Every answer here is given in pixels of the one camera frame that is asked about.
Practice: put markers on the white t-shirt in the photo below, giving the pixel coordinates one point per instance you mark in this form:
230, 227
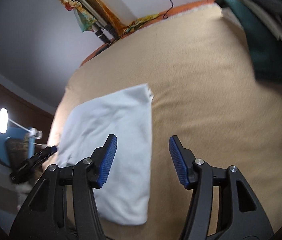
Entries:
125, 171

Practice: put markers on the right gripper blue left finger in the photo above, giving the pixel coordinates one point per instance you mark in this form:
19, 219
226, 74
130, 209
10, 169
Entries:
102, 158

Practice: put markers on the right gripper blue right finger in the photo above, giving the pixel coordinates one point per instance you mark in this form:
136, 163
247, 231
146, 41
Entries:
183, 159

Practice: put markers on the blue chair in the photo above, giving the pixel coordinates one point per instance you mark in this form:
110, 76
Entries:
18, 133

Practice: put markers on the white clip desk lamp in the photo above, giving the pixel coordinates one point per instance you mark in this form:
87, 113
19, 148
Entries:
5, 121

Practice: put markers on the beige bed blanket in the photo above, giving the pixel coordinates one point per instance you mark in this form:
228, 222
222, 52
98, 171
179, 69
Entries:
199, 69

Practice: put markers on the leopard print cloth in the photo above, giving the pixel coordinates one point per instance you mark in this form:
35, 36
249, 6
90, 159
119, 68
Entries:
17, 150

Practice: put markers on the folded tripod with colourful cloth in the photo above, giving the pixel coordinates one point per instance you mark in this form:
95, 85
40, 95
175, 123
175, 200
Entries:
95, 16

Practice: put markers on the left gloved hand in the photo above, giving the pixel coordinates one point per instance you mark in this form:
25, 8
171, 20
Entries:
25, 188

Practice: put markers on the pile of dark clothes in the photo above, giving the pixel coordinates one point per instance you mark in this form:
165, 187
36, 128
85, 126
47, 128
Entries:
261, 21

